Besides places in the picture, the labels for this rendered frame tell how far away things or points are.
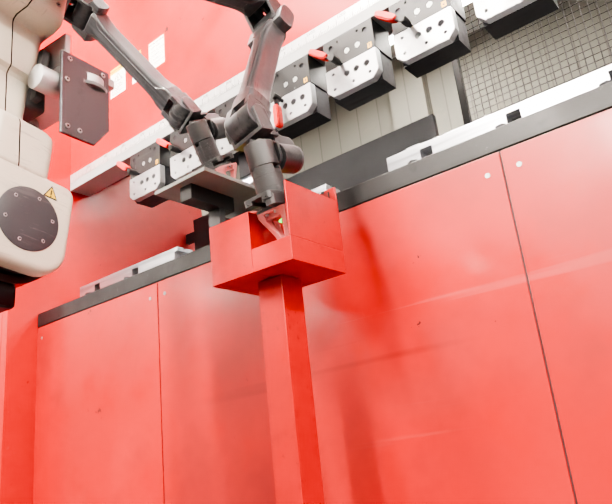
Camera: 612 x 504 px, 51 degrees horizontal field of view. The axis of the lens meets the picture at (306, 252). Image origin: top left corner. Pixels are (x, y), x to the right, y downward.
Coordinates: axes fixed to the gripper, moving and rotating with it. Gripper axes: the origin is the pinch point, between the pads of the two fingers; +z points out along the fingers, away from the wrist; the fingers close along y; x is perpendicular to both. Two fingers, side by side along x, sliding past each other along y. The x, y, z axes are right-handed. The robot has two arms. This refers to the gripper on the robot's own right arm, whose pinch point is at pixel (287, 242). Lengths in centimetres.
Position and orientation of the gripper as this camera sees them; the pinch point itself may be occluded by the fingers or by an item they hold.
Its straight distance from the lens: 118.3
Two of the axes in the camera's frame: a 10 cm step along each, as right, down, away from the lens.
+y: 5.9, -0.5, 8.0
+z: 2.9, 9.5, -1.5
